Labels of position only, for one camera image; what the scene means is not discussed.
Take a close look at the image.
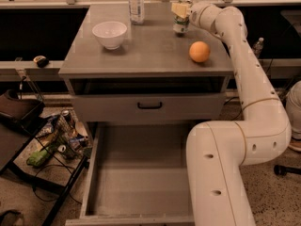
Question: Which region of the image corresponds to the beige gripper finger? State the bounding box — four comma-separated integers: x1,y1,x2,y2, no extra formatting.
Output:
171,3,190,19

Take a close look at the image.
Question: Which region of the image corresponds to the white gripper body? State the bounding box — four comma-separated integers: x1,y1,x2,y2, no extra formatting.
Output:
189,2,221,32

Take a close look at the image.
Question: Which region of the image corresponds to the silver green 7up can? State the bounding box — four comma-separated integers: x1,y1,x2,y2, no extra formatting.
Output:
173,0,192,36

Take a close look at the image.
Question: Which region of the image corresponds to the grey drawer cabinet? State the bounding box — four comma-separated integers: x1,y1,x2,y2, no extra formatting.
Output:
58,1,237,137

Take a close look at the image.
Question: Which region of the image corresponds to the closed grey top drawer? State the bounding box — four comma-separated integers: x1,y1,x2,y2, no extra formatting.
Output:
71,93,225,123

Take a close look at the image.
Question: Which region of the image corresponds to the open grey middle drawer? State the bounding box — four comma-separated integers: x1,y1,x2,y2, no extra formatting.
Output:
66,123,194,226

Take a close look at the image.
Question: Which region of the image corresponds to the orange fruit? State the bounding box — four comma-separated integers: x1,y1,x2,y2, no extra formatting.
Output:
189,41,211,62

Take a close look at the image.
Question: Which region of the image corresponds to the clear plastic water bottle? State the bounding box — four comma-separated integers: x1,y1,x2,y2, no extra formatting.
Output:
128,0,145,24

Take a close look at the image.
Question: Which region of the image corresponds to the small water bottle background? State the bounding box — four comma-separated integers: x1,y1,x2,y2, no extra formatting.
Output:
252,38,264,58

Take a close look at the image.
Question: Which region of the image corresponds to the white ceramic bowl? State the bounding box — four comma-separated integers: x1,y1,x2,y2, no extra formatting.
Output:
92,21,127,50

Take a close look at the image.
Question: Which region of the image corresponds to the person leg and shoe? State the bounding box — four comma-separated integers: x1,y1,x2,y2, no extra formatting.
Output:
286,81,301,153

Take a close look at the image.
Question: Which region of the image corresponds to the black yellow tape measure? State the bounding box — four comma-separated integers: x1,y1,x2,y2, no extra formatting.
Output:
33,56,49,68

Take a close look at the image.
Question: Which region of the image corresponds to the pile of snack packages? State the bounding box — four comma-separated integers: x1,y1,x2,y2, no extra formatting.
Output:
36,109,92,160

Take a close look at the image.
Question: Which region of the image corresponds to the black chair base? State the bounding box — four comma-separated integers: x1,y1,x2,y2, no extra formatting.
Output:
274,165,301,176

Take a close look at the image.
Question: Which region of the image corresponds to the dark brown bag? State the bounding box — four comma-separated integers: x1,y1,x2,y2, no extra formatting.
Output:
0,89,45,134

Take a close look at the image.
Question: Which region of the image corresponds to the black side table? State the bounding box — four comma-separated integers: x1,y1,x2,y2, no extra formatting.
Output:
0,124,87,226

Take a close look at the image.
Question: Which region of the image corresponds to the green snack bag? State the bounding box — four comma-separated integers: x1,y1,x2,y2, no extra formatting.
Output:
26,148,55,169

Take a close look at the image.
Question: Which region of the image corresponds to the black drawer handle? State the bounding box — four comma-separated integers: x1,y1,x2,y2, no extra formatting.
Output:
136,102,163,110

